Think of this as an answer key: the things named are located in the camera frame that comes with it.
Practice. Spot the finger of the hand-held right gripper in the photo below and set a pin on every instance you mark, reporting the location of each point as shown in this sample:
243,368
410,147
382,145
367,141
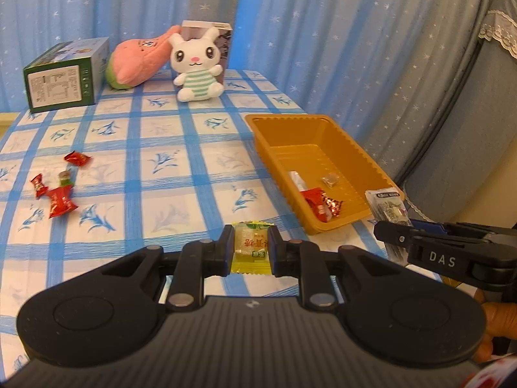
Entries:
440,228
394,234

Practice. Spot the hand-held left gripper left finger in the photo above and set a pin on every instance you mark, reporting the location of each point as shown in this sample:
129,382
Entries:
228,250

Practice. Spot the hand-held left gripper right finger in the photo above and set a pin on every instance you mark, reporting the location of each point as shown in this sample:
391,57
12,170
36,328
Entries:
274,250

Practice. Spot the yellow candy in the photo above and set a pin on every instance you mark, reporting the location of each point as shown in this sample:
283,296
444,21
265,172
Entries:
252,246

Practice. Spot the grey snack packet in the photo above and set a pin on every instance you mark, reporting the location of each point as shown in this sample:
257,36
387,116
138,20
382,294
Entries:
387,206

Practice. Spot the large red snack packet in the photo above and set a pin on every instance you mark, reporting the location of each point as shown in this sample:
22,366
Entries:
315,208

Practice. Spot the red candy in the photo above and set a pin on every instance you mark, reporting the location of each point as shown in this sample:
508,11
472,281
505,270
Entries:
39,184
76,158
60,204
334,206

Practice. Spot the clear candy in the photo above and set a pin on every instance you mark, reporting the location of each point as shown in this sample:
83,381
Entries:
298,180
330,180

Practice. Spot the orange plastic tray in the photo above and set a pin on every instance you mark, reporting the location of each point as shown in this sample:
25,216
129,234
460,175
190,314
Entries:
282,137

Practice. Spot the small brown candy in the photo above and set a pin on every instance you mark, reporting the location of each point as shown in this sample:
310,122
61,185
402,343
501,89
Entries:
64,178

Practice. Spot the person's right hand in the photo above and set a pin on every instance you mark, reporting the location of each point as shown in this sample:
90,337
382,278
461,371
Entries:
503,319

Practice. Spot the blue checked floral tablecloth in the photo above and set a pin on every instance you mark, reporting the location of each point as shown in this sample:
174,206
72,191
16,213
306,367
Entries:
181,194

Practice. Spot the grey lace-trimmed cover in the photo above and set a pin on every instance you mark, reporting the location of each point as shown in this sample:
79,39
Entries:
484,129

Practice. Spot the red white printed cloth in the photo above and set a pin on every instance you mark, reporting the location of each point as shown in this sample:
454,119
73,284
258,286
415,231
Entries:
492,376

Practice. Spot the grey starry curtain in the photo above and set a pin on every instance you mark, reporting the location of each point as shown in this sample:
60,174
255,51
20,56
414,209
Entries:
436,89

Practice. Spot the white rabbit plush toy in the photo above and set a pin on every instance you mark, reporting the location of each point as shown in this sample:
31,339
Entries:
194,54

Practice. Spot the grey floral cardboard box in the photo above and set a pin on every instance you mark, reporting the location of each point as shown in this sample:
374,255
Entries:
225,44

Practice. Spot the pink plush toy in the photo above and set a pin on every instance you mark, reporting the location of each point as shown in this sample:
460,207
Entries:
133,60

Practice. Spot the blue starry sheer curtain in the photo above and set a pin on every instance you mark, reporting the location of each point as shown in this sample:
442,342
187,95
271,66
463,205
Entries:
303,28

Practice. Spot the green cardboard box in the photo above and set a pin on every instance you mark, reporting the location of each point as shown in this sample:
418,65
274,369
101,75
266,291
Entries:
60,85

